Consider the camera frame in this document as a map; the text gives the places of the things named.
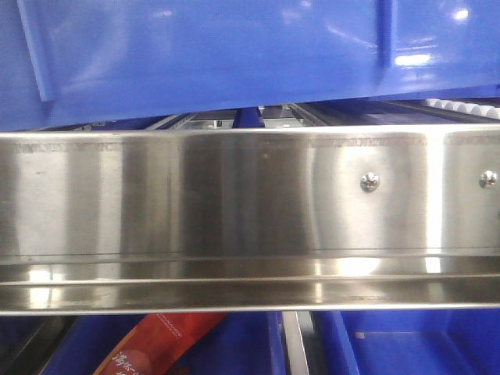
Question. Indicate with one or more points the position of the large blue plastic bin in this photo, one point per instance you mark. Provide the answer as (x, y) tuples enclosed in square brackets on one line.
[(73, 62)]

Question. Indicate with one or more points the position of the lower left blue bin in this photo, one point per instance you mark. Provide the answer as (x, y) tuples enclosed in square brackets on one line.
[(243, 343)]

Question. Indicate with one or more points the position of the lower right blue bin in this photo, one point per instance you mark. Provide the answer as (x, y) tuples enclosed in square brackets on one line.
[(449, 341)]

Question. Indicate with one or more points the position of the red snack package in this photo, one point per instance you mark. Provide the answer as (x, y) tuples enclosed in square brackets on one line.
[(158, 341)]

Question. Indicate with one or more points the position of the white roller track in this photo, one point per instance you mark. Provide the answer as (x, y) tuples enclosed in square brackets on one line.
[(469, 108)]

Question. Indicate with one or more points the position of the stainless steel shelf rail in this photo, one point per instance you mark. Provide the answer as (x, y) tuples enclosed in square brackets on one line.
[(231, 220)]

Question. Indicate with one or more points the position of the left silver rail screw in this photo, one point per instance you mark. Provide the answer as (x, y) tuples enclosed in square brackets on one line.
[(370, 182)]

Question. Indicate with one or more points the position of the silver rail screw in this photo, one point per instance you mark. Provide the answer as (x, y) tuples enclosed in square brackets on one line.
[(370, 182), (488, 179)]

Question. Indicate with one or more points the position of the right silver rail screw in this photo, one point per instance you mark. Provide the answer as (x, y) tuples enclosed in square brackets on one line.
[(488, 179)]

